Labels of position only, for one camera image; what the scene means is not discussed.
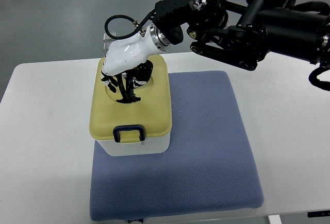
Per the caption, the upper metal floor plate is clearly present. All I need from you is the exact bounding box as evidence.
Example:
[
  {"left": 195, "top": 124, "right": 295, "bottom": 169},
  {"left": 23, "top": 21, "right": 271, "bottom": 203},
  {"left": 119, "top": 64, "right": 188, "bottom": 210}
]
[{"left": 103, "top": 32, "right": 117, "bottom": 41}]

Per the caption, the lower metal floor plate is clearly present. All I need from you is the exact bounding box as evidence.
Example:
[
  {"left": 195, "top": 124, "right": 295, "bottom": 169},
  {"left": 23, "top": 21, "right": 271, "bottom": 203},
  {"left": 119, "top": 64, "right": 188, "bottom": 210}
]
[{"left": 103, "top": 42, "right": 111, "bottom": 53}]

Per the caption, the dark label under mat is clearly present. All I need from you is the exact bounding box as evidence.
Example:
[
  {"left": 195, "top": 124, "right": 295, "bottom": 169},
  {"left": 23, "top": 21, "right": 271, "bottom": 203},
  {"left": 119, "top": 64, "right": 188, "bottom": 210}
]
[{"left": 127, "top": 218, "right": 144, "bottom": 224}]

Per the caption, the yellow storage box lid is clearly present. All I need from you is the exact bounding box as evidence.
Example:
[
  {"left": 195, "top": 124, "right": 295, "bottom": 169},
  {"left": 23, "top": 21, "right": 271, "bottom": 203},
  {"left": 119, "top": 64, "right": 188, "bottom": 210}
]
[{"left": 89, "top": 55, "right": 172, "bottom": 141}]

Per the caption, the metal floor plate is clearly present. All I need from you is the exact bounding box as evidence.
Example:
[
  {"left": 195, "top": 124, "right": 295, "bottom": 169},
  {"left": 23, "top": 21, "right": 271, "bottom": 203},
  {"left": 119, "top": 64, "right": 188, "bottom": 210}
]
[
  {"left": 103, "top": 32, "right": 117, "bottom": 41},
  {"left": 103, "top": 42, "right": 111, "bottom": 53}
]

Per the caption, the white storage box base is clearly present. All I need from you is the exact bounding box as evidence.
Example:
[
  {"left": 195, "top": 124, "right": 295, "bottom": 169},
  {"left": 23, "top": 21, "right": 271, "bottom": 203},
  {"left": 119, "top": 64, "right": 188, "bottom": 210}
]
[{"left": 96, "top": 131, "right": 171, "bottom": 157}]

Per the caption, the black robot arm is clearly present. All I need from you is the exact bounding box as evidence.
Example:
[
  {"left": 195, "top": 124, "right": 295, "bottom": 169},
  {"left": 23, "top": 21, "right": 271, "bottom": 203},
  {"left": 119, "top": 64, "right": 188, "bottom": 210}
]
[{"left": 101, "top": 0, "right": 329, "bottom": 99}]

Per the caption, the blue textured mat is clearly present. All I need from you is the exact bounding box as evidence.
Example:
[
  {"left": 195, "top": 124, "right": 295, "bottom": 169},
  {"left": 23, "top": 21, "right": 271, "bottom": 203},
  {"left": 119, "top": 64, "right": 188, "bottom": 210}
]
[{"left": 90, "top": 71, "right": 264, "bottom": 221}]

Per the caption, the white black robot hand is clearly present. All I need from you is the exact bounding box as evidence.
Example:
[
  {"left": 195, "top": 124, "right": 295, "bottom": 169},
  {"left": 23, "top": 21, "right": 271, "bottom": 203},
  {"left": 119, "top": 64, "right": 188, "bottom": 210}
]
[{"left": 101, "top": 24, "right": 171, "bottom": 93}]

